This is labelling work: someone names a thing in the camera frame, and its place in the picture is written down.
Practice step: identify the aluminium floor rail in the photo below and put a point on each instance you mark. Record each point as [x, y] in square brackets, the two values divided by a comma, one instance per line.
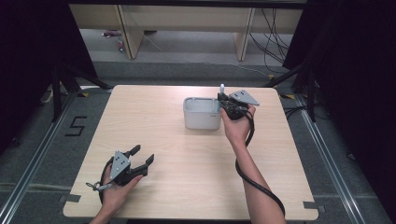
[34, 158]
[330, 161]

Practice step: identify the beige wooden desk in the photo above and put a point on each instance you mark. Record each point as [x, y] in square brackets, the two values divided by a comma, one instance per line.
[186, 21]

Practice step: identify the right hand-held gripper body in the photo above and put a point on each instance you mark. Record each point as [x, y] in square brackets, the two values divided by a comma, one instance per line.
[238, 105]

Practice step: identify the pink item on floor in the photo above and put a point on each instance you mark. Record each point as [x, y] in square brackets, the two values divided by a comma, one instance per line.
[111, 33]

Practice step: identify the white plastic container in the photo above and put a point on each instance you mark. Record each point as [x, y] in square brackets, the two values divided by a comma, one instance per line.
[200, 113]

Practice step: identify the black curtain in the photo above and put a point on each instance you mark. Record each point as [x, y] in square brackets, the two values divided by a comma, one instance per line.
[31, 62]
[351, 77]

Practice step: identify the small red and white bottle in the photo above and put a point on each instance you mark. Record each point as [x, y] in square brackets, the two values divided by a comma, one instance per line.
[120, 44]

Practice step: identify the person's right hand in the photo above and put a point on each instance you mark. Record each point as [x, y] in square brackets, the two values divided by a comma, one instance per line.
[238, 127]

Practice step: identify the light blue toothbrush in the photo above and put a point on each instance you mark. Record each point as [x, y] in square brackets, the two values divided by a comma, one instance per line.
[222, 88]

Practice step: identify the black metal stand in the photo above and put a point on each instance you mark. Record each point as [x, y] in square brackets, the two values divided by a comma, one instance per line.
[303, 84]
[67, 81]

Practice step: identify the person's left hand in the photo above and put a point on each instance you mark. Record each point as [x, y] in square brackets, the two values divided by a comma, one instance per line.
[116, 194]

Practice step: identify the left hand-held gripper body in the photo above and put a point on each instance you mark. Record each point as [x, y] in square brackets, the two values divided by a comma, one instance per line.
[121, 169]

